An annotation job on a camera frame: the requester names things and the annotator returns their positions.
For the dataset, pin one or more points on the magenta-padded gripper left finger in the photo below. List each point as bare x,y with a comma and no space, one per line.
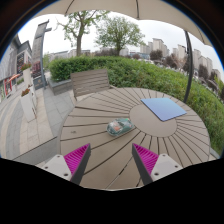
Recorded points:
76,158

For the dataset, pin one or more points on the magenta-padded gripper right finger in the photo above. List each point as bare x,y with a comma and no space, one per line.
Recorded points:
146,159

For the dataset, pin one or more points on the transparent green computer mouse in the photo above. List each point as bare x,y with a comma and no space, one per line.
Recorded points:
120,126

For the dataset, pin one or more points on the blue mouse pad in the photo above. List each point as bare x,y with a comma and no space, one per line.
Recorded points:
164,108

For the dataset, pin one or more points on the white planter with flowers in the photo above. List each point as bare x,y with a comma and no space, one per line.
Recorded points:
26,75
28,105

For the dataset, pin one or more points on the slatted brown patio chair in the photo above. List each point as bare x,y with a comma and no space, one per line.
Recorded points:
90,82

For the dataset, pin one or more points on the green hedge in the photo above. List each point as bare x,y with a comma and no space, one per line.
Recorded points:
150,75

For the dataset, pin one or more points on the curved black parasol pole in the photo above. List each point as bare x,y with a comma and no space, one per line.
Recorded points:
190,66

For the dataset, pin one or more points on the distant high-rise buildings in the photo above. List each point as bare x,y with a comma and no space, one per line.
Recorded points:
200,60

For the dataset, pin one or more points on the tall grey sign pillar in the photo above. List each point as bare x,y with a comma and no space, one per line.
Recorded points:
38,50

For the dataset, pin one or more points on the grey storefront building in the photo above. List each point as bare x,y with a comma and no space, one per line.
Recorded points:
20,56

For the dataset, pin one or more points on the sparse leafy tree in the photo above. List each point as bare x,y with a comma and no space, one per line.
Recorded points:
79,36

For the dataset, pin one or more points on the round dense tree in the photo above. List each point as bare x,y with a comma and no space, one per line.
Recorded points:
119,33

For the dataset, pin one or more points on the beige parasol canopy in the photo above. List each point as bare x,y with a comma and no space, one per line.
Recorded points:
100,6

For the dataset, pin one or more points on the grey stone planter wall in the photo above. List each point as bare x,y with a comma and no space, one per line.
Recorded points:
60,86

